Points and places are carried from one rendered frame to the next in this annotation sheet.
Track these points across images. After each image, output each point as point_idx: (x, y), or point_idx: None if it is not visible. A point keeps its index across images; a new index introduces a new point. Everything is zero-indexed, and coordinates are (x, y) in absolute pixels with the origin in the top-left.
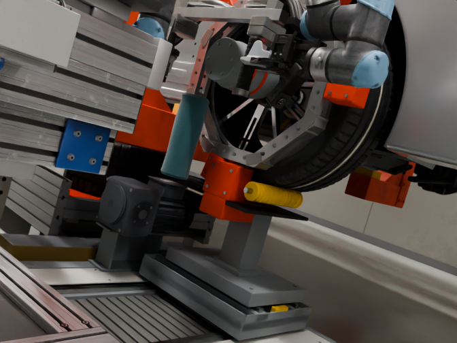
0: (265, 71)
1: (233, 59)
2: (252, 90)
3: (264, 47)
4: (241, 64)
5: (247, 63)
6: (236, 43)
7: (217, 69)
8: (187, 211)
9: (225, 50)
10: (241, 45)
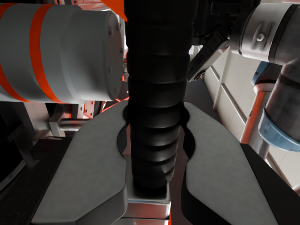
0: (106, 134)
1: (108, 72)
2: (2, 20)
3: (30, 109)
4: (87, 69)
5: (210, 118)
6: (111, 99)
7: (114, 38)
8: None
9: (116, 78)
10: (94, 99)
